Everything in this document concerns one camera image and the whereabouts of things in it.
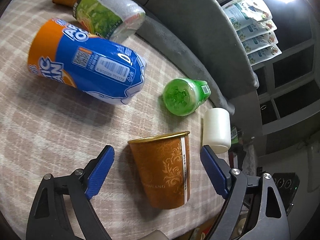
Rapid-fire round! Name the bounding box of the plaid beige table cloth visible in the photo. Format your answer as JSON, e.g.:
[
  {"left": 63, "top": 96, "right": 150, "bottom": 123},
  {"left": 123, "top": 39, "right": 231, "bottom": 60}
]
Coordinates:
[{"left": 1, "top": 0, "right": 223, "bottom": 239}]

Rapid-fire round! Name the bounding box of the green plastic cup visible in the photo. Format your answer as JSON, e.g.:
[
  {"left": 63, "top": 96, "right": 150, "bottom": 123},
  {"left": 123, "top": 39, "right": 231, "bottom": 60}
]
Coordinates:
[{"left": 162, "top": 78, "right": 211, "bottom": 116}]

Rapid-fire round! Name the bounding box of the green label clear cup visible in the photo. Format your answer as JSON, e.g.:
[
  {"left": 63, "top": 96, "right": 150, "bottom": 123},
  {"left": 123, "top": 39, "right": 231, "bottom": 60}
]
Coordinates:
[{"left": 73, "top": 0, "right": 145, "bottom": 43}]

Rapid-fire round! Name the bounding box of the white plastic cup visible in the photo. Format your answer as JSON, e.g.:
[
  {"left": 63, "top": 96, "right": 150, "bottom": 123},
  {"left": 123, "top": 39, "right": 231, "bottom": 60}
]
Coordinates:
[{"left": 202, "top": 108, "right": 231, "bottom": 154}]

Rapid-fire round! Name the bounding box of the white refill pouch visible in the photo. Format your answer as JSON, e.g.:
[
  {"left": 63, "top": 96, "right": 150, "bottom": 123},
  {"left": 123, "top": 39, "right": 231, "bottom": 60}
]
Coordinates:
[
  {"left": 222, "top": 0, "right": 272, "bottom": 30},
  {"left": 247, "top": 45, "right": 282, "bottom": 66},
  {"left": 242, "top": 31, "right": 278, "bottom": 55},
  {"left": 236, "top": 20, "right": 277, "bottom": 42}
]

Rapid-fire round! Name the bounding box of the blue orange label cup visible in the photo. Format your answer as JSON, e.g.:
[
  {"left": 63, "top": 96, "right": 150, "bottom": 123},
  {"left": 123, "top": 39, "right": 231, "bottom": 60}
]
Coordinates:
[{"left": 27, "top": 18, "right": 146, "bottom": 105}]

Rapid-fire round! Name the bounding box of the orange gold paper cup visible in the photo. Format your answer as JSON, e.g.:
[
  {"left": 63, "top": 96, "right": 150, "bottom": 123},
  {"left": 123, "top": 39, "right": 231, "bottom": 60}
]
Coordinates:
[{"left": 127, "top": 131, "right": 190, "bottom": 210}]

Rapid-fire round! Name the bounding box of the grey fleece blanket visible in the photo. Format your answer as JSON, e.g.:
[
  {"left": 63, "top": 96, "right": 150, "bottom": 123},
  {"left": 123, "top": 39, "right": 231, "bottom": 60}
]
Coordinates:
[{"left": 133, "top": 0, "right": 259, "bottom": 114}]

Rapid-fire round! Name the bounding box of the green tissue box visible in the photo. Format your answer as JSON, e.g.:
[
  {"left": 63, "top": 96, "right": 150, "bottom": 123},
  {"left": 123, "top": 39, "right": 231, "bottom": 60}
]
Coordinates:
[{"left": 231, "top": 126, "right": 239, "bottom": 145}]

